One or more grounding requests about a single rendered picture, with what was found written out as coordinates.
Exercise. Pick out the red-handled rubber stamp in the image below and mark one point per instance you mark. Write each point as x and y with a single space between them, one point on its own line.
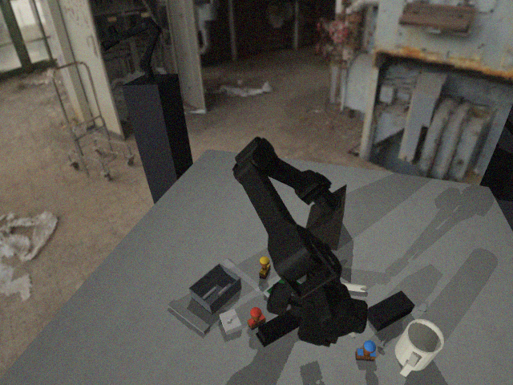
257 318

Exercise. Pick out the beige mug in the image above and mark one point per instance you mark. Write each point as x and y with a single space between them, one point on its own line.
419 344

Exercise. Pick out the blue and brown rubber stamp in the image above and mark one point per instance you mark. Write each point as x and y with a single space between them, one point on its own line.
367 353

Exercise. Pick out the green ink pad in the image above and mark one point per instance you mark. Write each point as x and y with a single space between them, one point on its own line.
268 291

